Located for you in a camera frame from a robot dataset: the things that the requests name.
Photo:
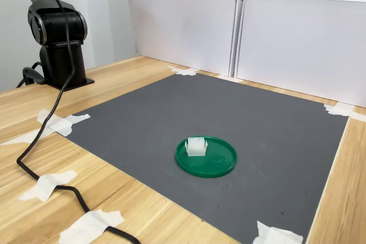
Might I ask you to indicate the small white plastic terminal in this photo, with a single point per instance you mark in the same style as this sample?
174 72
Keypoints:
195 147

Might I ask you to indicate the round green lid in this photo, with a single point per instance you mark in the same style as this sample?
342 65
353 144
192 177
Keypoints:
217 161

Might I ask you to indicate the white tape piece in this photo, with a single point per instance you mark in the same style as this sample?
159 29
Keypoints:
274 235
184 70
340 110

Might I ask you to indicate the dark grey mat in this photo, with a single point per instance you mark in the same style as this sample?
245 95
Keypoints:
200 107

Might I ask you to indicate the white tape crossed strips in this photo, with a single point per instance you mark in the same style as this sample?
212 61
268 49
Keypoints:
61 124

